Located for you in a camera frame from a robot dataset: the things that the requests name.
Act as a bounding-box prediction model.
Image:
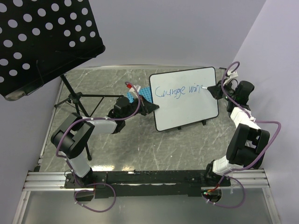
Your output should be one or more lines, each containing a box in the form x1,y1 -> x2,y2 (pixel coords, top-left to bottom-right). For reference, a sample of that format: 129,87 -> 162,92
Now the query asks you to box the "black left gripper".
123,95 -> 159,120

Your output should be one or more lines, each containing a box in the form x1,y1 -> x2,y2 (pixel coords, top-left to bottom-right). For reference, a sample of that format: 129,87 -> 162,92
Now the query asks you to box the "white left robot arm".
50,95 -> 159,188

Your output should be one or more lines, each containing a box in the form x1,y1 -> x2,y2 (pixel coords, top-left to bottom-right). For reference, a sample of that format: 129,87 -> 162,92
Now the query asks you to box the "black perforated music stand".
0,0 -> 106,101

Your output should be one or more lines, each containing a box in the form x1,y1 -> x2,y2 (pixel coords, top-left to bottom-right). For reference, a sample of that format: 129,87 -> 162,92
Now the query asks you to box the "white whiteboard black frame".
149,67 -> 219,132

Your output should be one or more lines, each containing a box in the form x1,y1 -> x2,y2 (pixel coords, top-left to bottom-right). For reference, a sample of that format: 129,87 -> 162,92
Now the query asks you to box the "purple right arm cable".
205,61 -> 282,208

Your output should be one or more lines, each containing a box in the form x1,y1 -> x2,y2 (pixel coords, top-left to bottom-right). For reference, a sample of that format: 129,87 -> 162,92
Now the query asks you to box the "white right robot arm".
204,81 -> 270,186

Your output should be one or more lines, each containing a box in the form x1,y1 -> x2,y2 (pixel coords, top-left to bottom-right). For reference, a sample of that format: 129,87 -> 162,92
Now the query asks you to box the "aluminium extrusion frame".
12,81 -> 65,224

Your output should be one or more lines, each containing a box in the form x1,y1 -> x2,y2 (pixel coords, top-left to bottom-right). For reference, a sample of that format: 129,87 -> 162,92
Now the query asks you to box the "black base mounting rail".
64,170 -> 231,199

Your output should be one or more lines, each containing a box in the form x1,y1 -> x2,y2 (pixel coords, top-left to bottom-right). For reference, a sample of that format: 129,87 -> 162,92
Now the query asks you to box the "blue studded building plate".
127,87 -> 152,103

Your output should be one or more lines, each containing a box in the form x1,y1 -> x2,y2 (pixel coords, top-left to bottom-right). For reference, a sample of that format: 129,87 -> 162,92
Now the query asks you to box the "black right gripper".
207,78 -> 236,102

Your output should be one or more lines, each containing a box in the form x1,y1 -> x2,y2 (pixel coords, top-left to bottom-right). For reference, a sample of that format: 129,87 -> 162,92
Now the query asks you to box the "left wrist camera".
125,81 -> 141,94

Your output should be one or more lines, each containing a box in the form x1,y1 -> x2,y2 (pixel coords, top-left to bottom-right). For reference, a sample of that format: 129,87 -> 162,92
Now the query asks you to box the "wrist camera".
125,81 -> 141,94
223,70 -> 238,85

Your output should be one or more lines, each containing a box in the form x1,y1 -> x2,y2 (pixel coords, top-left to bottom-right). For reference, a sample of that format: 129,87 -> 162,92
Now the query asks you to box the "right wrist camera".
223,70 -> 238,85

